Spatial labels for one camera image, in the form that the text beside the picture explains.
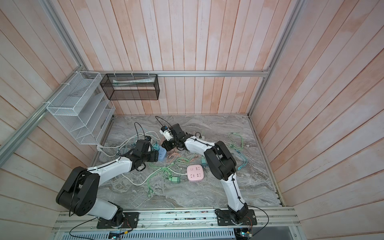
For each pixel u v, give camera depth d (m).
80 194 0.44
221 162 0.55
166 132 0.86
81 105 0.72
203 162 0.90
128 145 1.02
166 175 0.88
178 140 0.76
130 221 0.74
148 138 0.83
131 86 1.04
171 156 0.95
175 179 0.84
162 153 0.95
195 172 0.88
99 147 1.01
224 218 0.74
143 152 0.72
